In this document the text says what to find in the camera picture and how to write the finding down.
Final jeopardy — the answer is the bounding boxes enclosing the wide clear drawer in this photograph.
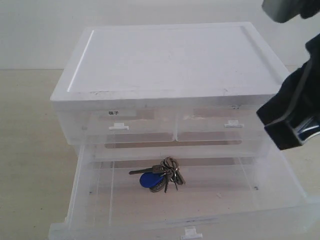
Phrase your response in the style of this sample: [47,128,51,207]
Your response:
[48,143,320,240]

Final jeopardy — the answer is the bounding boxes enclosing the small drawer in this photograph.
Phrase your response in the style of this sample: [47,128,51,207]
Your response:
[85,107,176,144]
[175,105,263,142]

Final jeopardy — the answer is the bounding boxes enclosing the top right small drawer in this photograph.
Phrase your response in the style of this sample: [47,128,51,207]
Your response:
[175,105,263,142]

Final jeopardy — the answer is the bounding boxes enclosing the top left small drawer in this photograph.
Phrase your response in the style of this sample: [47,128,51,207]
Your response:
[85,107,176,144]

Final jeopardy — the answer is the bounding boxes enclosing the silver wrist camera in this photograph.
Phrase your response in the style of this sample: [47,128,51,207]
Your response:
[261,0,303,24]

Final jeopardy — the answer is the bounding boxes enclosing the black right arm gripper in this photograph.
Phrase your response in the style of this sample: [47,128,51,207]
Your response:
[298,0,320,73]

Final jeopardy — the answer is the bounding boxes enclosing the translucent white drawer cabinet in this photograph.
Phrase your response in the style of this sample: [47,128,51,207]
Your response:
[50,22,289,159]

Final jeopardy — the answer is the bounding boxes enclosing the keys with blue fob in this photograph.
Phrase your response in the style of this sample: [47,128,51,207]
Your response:
[128,157,186,193]

